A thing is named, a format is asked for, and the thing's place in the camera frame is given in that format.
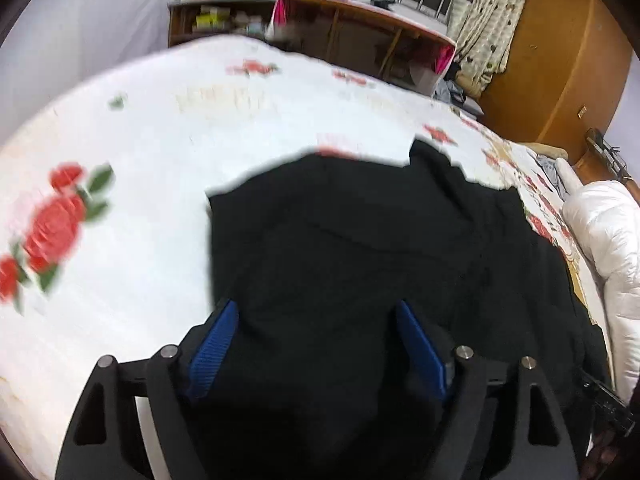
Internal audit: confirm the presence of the black large garment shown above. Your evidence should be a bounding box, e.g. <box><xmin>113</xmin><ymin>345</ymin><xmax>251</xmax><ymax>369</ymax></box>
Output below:
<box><xmin>184</xmin><ymin>141</ymin><xmax>608</xmax><ymax>479</ymax></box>

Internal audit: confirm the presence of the pile of clothes by curtain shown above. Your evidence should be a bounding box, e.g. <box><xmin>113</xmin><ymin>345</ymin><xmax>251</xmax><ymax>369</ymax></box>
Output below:
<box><xmin>433</xmin><ymin>62</ymin><xmax>485</xmax><ymax>118</ymax></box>

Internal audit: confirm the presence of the white rose print bedspread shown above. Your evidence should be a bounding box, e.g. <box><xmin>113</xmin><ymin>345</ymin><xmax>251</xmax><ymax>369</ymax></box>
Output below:
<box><xmin>1</xmin><ymin>38</ymin><xmax>606</xmax><ymax>479</ymax></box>

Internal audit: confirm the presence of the white puffy duvet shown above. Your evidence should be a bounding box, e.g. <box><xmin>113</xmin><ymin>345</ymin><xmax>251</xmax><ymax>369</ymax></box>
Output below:
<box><xmin>555</xmin><ymin>158</ymin><xmax>639</xmax><ymax>402</ymax></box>

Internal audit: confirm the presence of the grey cloth on bed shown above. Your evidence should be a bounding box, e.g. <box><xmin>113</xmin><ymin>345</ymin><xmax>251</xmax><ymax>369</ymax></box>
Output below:
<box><xmin>534</xmin><ymin>154</ymin><xmax>570</xmax><ymax>200</ymax></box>

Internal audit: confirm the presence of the beige pillow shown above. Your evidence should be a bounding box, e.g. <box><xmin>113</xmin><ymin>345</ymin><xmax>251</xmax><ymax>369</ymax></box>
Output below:
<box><xmin>522</xmin><ymin>143</ymin><xmax>568</xmax><ymax>160</ymax></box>

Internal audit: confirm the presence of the wooden bedside table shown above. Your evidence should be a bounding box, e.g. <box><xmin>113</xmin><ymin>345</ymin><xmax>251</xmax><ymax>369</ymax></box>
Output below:
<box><xmin>573</xmin><ymin>128</ymin><xmax>639</xmax><ymax>200</ymax></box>

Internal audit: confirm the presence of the wooden desk with red trim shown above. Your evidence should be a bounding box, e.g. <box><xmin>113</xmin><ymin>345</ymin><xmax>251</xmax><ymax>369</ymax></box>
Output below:
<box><xmin>269</xmin><ymin>0</ymin><xmax>456</xmax><ymax>96</ymax></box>

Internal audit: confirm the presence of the low wooden cluttered shelf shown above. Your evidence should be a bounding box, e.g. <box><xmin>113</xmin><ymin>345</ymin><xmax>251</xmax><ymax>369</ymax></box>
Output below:
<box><xmin>167</xmin><ymin>0</ymin><xmax>277</xmax><ymax>48</ymax></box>

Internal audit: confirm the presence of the patterned window curtain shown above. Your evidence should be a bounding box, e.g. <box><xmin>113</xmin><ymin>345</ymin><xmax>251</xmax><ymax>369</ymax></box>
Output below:
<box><xmin>448</xmin><ymin>0</ymin><xmax>526</xmax><ymax>94</ymax></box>

